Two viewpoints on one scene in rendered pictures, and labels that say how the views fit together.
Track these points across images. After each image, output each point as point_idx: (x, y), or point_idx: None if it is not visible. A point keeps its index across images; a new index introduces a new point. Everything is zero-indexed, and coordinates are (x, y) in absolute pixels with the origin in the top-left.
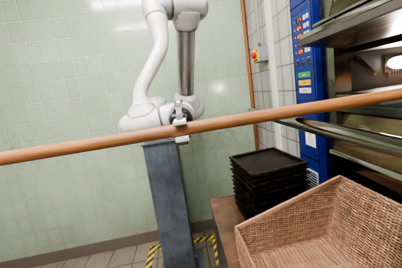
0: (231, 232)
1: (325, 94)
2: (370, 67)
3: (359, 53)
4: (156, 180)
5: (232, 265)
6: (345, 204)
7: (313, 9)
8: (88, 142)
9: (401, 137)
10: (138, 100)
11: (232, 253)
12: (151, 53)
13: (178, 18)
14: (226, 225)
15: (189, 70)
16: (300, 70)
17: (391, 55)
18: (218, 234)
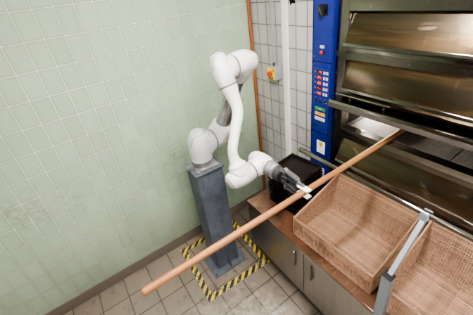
0: (279, 219)
1: (333, 124)
2: None
3: None
4: (208, 200)
5: (291, 238)
6: (342, 187)
7: (331, 72)
8: (274, 211)
9: (385, 190)
10: (238, 162)
11: (287, 231)
12: (234, 121)
13: (239, 77)
14: (273, 216)
15: None
16: (317, 105)
17: None
18: (270, 223)
